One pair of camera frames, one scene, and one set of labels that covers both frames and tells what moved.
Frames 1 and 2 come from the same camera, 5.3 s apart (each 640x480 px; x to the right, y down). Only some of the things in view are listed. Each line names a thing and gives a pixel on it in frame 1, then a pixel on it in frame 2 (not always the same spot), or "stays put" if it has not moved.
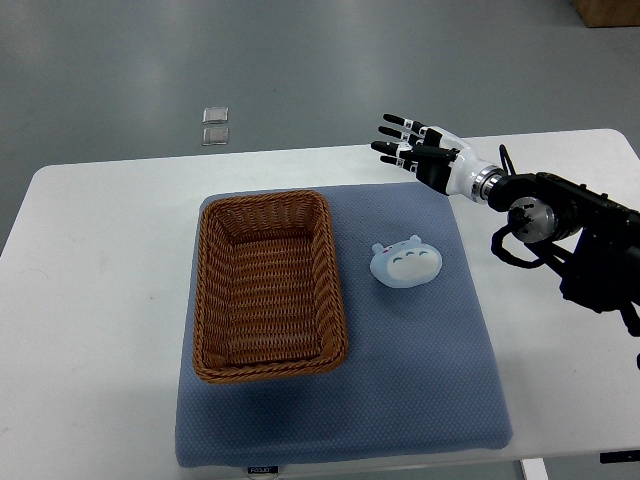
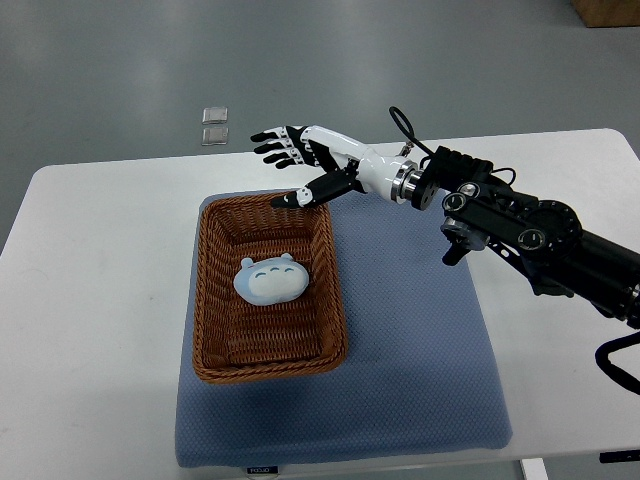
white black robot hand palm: x=439 y=157 to x=387 y=176
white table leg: x=535 y=469 stays put
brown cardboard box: x=608 y=13 stays put
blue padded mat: x=421 y=372 stays put
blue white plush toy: x=405 y=263 to x=270 y=281
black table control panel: x=620 y=456 stays put
